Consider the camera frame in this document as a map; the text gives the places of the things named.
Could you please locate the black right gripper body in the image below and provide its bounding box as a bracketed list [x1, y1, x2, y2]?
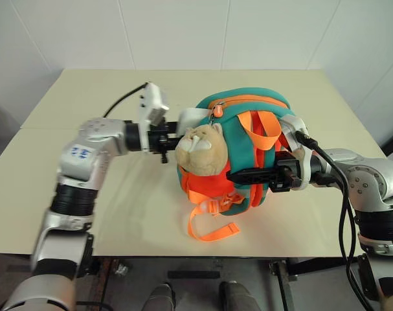
[269, 151, 302, 194]

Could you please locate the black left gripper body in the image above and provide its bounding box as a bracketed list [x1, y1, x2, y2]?
[148, 121, 172, 165]

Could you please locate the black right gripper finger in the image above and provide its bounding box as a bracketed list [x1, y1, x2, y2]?
[225, 167, 281, 186]

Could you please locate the orange and teal backpack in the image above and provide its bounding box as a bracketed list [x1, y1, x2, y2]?
[175, 87, 306, 242]

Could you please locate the beige plush cat toy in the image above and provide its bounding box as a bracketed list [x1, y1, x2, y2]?
[174, 124, 230, 176]

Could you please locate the black bar under table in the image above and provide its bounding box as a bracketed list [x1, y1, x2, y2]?
[167, 270, 221, 280]

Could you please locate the dark grey rounded shape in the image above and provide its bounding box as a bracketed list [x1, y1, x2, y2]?
[143, 282, 177, 311]
[218, 281, 253, 311]

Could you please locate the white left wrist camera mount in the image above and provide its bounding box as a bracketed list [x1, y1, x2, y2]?
[137, 83, 170, 152]

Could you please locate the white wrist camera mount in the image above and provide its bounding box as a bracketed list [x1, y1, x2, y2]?
[280, 115, 313, 191]
[137, 83, 170, 152]

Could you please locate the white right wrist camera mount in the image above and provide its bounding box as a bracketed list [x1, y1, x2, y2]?
[280, 115, 313, 191]

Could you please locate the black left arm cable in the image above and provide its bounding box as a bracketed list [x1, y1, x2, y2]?
[103, 83, 149, 118]

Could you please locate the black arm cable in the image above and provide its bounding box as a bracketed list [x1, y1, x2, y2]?
[103, 83, 149, 118]
[295, 129, 380, 311]

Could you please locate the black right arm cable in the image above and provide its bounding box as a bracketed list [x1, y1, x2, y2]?
[295, 129, 380, 311]

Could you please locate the black table leg frame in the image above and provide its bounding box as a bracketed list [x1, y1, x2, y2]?
[269, 258, 299, 311]

